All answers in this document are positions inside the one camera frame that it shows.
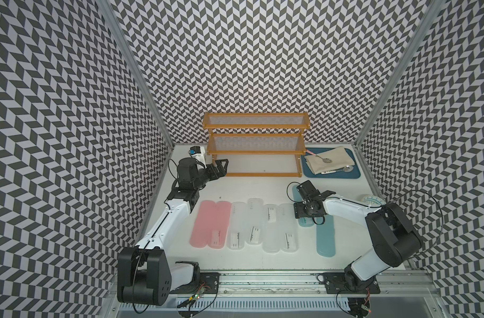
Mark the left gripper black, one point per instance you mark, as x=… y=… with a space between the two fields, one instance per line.
x=215 y=175

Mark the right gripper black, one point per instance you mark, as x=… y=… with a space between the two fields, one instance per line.
x=299 y=212

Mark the clear pencil case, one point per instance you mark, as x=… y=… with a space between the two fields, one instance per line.
x=288 y=228
x=237 y=231
x=255 y=221
x=271 y=231

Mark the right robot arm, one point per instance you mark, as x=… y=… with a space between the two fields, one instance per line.
x=393 y=236

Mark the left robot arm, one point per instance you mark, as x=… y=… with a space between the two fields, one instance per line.
x=144 y=275

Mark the wooden three-tier shelf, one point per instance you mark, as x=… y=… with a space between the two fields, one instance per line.
x=257 y=134

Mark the pink pencil case right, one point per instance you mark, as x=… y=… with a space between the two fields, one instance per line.
x=219 y=223

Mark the pink pencil case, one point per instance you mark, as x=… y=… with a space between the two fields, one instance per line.
x=219 y=223
x=202 y=225

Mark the pink pencil case left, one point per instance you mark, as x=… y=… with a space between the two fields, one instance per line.
x=202 y=225

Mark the metal spoon on tray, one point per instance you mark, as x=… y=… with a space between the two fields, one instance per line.
x=345 y=169

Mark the beige folded cloth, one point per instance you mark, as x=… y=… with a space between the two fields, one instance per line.
x=339 y=156

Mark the dark teal tray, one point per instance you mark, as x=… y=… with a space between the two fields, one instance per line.
x=339 y=175

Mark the yellow patterned bowl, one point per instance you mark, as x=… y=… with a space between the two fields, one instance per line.
x=373 y=201

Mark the metal spoon pink handle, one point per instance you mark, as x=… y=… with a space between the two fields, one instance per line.
x=325 y=160

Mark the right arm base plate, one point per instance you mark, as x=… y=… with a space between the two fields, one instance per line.
x=342 y=282

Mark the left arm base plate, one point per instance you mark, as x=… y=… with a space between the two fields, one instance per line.
x=206 y=283

